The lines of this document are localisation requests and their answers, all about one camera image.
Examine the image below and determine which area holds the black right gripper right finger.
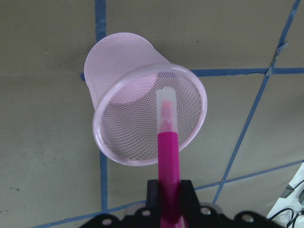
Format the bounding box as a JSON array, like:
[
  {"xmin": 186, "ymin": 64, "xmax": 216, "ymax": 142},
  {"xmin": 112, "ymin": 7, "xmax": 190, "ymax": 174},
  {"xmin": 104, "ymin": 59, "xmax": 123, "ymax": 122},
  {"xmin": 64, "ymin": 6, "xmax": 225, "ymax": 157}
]
[{"xmin": 180, "ymin": 180, "xmax": 223, "ymax": 228}]

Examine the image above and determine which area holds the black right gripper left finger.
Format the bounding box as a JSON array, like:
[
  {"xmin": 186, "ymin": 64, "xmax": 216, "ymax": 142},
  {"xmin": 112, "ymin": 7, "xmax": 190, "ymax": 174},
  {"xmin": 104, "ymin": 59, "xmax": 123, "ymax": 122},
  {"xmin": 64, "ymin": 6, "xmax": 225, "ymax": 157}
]
[{"xmin": 123, "ymin": 180, "xmax": 164, "ymax": 228}]

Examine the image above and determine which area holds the pink pen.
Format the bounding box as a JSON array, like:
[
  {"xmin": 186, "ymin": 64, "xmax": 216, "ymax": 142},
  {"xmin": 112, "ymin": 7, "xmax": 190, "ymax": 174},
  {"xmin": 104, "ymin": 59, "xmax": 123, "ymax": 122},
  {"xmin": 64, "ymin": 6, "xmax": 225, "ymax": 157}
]
[{"xmin": 156, "ymin": 86, "xmax": 184, "ymax": 228}]

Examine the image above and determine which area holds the pink mesh cup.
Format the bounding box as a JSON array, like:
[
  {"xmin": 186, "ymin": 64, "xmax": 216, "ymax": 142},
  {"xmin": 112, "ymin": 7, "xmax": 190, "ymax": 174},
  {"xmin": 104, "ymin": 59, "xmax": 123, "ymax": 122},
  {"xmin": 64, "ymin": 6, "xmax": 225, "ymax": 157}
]
[{"xmin": 84, "ymin": 32, "xmax": 208, "ymax": 166}]

